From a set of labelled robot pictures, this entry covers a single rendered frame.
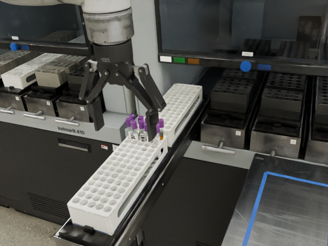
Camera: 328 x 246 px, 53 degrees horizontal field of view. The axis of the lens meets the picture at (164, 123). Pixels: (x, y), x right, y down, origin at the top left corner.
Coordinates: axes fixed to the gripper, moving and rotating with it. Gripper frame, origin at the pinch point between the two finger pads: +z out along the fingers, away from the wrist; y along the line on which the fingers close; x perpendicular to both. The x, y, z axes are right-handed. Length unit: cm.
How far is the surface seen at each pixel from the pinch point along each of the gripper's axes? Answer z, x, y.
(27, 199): 74, 29, -82
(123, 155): 8.7, 1.0, -2.2
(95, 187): 8.1, -11.5, -1.9
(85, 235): 12.9, -19.9, 0.1
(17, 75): 9, 35, -69
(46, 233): 95, 28, -75
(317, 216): 12.5, -0.6, 41.8
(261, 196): 12.5, 1.5, 30.7
